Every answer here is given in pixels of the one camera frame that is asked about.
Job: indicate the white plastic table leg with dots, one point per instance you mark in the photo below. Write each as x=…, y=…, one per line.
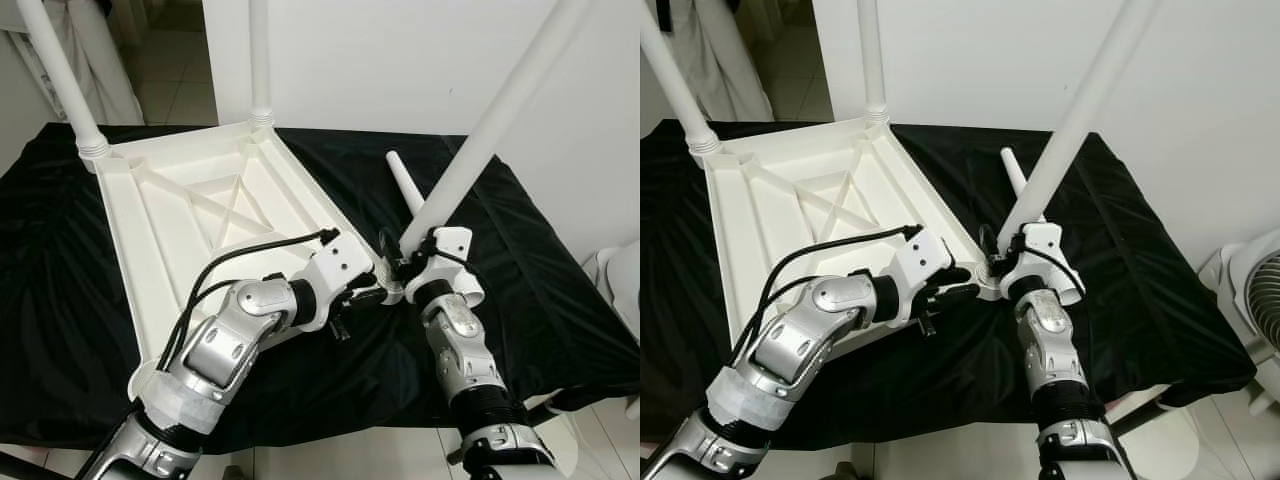
x=872, y=60
x=680, y=85
x=1085, y=100
x=1015, y=175
x=260, y=60
x=405, y=185
x=500, y=110
x=60, y=70

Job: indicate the white plastic table top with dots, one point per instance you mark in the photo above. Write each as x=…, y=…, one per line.
x=170, y=230
x=780, y=220

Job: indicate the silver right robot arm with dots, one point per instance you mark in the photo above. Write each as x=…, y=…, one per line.
x=1050, y=350
x=460, y=350

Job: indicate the black tablecloth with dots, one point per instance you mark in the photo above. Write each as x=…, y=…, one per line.
x=560, y=330
x=1180, y=330

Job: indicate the grey robot foot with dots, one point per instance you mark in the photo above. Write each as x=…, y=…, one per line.
x=236, y=471
x=852, y=471

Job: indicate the person in light garment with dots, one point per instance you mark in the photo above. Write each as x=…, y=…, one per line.
x=740, y=70
x=115, y=70

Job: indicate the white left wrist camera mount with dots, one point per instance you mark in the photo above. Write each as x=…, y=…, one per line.
x=925, y=255
x=345, y=260

